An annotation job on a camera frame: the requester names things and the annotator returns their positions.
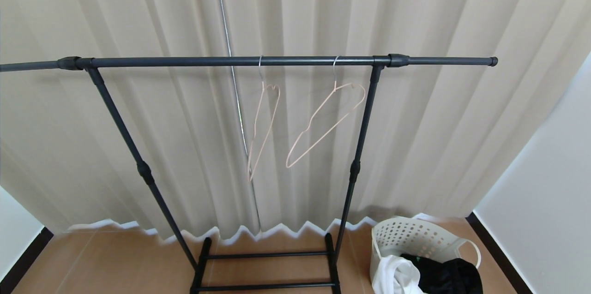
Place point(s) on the beige curtain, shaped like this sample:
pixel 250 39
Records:
pixel 138 8

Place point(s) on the black garment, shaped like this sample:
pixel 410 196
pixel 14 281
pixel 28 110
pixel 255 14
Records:
pixel 452 278

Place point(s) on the black clothes rack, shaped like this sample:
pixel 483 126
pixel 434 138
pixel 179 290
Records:
pixel 231 61

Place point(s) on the pink clothes hanger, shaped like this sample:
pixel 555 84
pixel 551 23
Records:
pixel 334 77
pixel 262 77

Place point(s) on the white garment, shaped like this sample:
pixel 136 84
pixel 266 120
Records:
pixel 397 275

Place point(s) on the white laundry basket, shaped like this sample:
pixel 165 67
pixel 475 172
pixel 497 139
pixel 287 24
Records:
pixel 415 238

